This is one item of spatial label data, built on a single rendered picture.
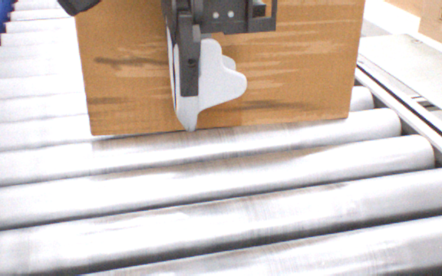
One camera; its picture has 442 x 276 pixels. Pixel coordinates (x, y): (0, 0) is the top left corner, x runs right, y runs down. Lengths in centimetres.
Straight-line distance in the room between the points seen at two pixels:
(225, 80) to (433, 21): 52
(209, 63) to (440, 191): 25
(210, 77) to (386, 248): 20
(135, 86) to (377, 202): 26
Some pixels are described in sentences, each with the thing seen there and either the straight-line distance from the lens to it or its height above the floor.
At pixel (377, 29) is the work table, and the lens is 93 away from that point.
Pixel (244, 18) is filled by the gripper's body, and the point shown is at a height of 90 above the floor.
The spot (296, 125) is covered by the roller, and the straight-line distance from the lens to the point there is 57.
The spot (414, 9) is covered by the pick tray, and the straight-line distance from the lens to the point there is 101.
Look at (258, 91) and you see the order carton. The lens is 54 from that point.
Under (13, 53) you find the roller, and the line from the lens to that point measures 83.
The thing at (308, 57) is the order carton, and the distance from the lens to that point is 54.
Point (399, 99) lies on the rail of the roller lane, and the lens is 67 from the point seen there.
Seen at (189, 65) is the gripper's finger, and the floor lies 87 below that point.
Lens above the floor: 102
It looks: 30 degrees down
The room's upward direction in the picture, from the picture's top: straight up
